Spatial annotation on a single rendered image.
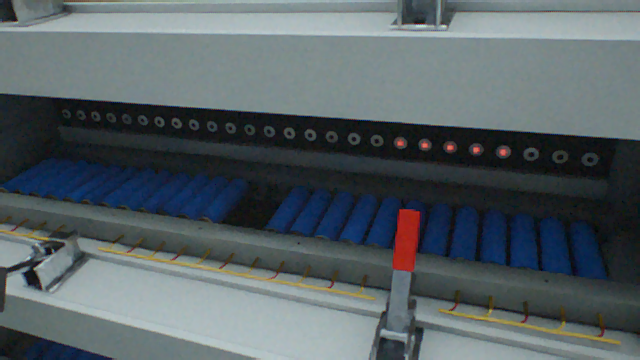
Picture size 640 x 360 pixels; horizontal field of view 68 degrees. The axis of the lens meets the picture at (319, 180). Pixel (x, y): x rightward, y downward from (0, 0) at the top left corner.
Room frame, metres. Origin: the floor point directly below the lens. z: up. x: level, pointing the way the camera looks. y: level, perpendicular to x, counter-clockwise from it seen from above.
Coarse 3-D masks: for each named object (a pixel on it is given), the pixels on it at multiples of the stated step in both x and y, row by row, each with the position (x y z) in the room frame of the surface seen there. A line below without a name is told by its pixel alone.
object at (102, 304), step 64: (64, 128) 0.52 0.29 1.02; (576, 192) 0.36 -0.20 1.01; (0, 256) 0.37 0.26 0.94; (192, 256) 0.35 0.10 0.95; (0, 320) 0.34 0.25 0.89; (64, 320) 0.31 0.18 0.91; (128, 320) 0.29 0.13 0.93; (192, 320) 0.29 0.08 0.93; (256, 320) 0.28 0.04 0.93; (320, 320) 0.28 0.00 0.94; (512, 320) 0.27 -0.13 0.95
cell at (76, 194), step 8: (104, 168) 0.46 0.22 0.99; (112, 168) 0.46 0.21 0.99; (120, 168) 0.47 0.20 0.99; (96, 176) 0.45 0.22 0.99; (104, 176) 0.45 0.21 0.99; (112, 176) 0.46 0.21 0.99; (88, 184) 0.44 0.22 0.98; (96, 184) 0.44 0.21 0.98; (72, 192) 0.42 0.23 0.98; (80, 192) 0.42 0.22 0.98; (88, 192) 0.43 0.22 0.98; (72, 200) 0.42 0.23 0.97; (80, 200) 0.42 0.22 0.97
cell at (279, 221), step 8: (296, 192) 0.40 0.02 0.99; (304, 192) 0.40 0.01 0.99; (288, 200) 0.39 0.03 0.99; (296, 200) 0.39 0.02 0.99; (304, 200) 0.39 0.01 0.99; (280, 208) 0.38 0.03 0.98; (288, 208) 0.37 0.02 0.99; (296, 208) 0.38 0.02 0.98; (280, 216) 0.36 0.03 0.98; (288, 216) 0.37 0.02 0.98; (296, 216) 0.38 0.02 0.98; (272, 224) 0.35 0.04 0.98; (280, 224) 0.36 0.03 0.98; (288, 224) 0.36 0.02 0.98; (280, 232) 0.35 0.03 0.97; (288, 232) 0.36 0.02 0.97
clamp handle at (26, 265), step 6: (36, 246) 0.33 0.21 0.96; (36, 252) 0.33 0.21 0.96; (42, 252) 0.33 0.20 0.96; (36, 258) 0.33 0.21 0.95; (42, 258) 0.33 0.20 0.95; (18, 264) 0.31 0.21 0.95; (24, 264) 0.32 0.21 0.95; (30, 264) 0.32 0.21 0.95; (36, 264) 0.32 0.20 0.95; (12, 270) 0.30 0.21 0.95; (18, 270) 0.31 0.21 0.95; (24, 270) 0.31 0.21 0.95
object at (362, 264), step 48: (0, 192) 0.42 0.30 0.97; (48, 240) 0.37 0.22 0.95; (144, 240) 0.36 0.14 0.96; (192, 240) 0.34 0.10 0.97; (240, 240) 0.33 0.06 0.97; (288, 240) 0.33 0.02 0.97; (432, 288) 0.29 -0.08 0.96; (480, 288) 0.28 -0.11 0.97; (528, 288) 0.27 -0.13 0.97; (576, 288) 0.26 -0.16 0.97; (624, 288) 0.26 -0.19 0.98; (576, 336) 0.25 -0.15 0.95
